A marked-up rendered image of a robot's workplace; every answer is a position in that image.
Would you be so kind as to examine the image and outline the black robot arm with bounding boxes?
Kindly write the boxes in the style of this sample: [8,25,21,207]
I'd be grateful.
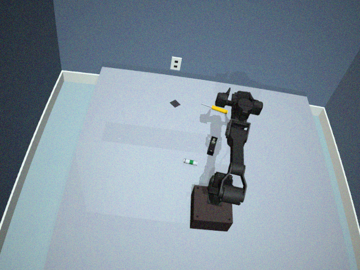
[206,91,253,207]

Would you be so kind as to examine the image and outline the yellow-handled screwdriver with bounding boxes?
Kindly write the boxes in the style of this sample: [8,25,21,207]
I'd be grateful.
[202,103,228,114]

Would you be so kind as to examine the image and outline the white and green battery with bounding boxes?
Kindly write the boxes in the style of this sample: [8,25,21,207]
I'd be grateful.
[183,159,198,165]

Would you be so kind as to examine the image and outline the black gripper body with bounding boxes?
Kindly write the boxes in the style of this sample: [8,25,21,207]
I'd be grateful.
[215,92,263,116]

